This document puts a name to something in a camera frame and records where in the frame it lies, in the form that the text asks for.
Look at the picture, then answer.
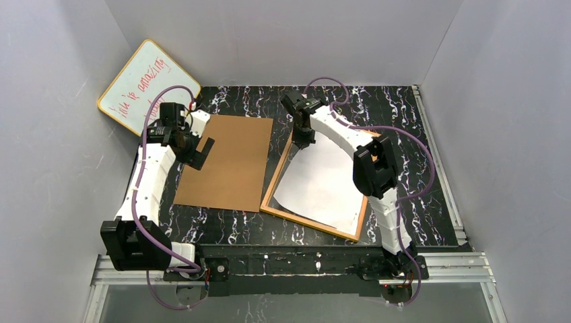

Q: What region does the brown backing board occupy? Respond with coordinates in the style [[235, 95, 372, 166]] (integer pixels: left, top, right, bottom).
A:
[[174, 115, 273, 212]]

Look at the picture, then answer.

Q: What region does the yellow-rimmed whiteboard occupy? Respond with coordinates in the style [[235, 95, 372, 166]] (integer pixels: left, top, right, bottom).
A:
[[97, 39, 201, 136]]

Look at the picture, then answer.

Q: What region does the yellow wooden picture frame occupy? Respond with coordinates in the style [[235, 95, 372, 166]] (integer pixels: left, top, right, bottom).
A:
[[260, 139, 368, 242]]

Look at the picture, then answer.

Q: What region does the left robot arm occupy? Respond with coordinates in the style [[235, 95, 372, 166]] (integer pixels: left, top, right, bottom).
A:
[[100, 102, 215, 273]]

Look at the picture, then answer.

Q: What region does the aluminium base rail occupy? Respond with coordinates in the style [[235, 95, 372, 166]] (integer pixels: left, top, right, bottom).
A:
[[83, 246, 506, 322]]

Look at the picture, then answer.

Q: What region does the building photo print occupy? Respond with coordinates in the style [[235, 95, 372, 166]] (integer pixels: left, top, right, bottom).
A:
[[273, 133, 364, 236]]

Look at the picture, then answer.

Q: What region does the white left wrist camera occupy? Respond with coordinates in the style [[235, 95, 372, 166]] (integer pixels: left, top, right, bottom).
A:
[[185, 110, 211, 137]]

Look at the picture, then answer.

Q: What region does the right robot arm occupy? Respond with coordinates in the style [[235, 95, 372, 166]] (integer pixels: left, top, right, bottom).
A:
[[280, 91, 411, 256]]

